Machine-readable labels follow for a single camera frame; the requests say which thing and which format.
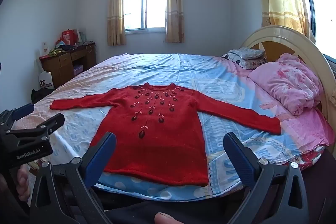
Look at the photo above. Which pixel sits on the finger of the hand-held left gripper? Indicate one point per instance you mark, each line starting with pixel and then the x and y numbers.
pixel 23 109
pixel 50 123

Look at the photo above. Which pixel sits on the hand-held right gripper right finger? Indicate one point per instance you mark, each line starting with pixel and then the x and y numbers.
pixel 236 154

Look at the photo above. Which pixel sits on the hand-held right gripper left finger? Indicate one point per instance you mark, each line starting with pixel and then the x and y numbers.
pixel 105 151

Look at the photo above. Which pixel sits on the red embroidered knit sweater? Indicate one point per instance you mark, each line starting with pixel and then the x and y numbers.
pixel 157 148

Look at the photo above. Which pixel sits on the person's left hand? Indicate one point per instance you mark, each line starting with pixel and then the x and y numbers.
pixel 23 183

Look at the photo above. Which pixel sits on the person's right hand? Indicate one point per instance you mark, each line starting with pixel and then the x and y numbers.
pixel 168 219

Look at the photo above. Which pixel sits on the black bag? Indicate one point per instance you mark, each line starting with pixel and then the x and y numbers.
pixel 40 95

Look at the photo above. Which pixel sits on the white paper bag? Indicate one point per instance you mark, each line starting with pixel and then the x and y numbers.
pixel 46 81

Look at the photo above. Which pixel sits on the brown wooden desk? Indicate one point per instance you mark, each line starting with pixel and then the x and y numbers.
pixel 65 61

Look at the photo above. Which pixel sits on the white card with hearts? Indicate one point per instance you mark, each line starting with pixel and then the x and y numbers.
pixel 45 48

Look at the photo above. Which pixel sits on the blue and pink bed sheet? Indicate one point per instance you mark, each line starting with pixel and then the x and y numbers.
pixel 210 74

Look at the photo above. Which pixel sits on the red gift bag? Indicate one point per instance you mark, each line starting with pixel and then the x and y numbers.
pixel 68 37

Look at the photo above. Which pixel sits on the pink floral quilt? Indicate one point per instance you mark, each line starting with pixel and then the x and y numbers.
pixel 288 82

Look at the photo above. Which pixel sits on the white printed pillow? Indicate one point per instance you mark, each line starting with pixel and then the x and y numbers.
pixel 252 63

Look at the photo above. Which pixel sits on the grey patterned pillow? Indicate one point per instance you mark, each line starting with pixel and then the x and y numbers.
pixel 246 53

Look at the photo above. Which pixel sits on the beige patterned curtain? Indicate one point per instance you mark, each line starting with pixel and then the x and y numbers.
pixel 174 3
pixel 115 8

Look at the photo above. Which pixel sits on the cream and orange headboard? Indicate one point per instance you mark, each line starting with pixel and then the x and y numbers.
pixel 288 33

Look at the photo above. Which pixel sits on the large bright window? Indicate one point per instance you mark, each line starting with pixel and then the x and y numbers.
pixel 320 3

